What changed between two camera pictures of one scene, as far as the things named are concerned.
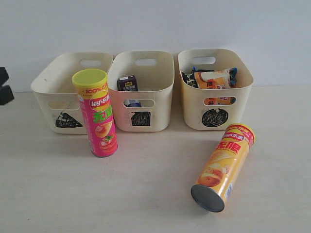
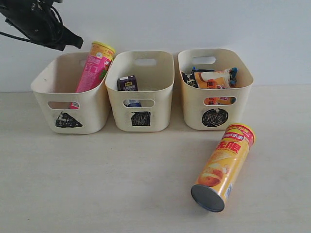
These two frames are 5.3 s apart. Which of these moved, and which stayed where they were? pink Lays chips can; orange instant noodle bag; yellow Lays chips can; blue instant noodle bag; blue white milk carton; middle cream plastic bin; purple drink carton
Moved: pink Lays chips can
Stayed: blue instant noodle bag; purple drink carton; yellow Lays chips can; middle cream plastic bin; blue white milk carton; orange instant noodle bag
